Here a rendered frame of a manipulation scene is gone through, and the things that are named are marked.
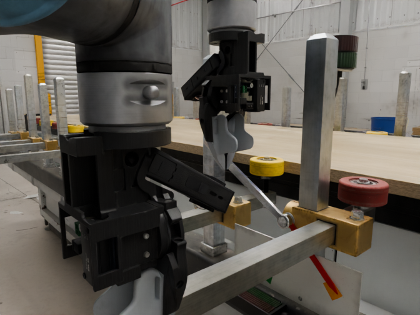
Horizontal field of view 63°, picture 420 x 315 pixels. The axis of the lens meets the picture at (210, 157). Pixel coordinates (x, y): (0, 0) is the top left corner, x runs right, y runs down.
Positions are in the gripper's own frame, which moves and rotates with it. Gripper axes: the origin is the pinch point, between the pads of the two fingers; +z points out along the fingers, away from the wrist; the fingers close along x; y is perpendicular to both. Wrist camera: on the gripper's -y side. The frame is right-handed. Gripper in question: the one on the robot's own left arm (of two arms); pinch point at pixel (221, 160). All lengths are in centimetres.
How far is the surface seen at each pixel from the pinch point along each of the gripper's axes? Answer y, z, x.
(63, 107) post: -112, -6, 11
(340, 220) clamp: 17.4, 7.5, 8.2
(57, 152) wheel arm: -108, 13, 6
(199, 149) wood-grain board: -39.8, 5.4, 27.7
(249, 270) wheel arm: 16.7, 9.0, -11.1
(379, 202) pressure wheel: 18.8, 6.5, 18.0
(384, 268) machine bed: 15.9, 23.8, 30.6
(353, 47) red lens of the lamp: 14.1, -18.2, 14.7
